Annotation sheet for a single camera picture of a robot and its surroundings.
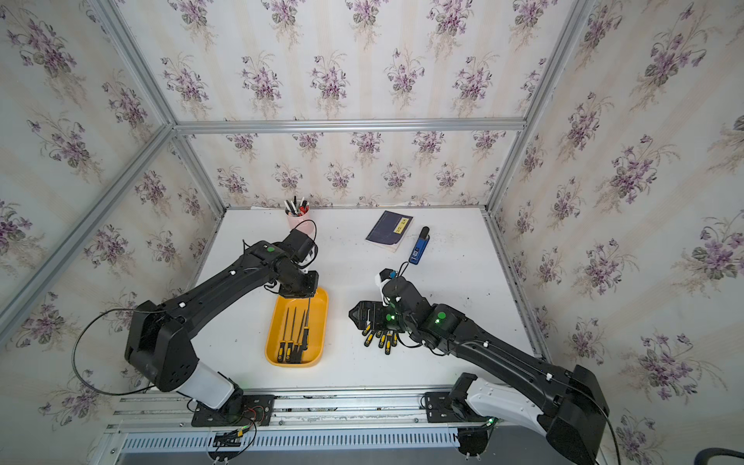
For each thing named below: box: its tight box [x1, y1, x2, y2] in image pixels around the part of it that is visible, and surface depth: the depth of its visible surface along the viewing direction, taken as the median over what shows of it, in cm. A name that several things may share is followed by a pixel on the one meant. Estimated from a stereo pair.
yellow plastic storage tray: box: [265, 287, 329, 367], surface depth 88 cm
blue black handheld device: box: [408, 225, 431, 265], surface depth 107 cm
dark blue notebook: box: [365, 210, 415, 253], surface depth 113 cm
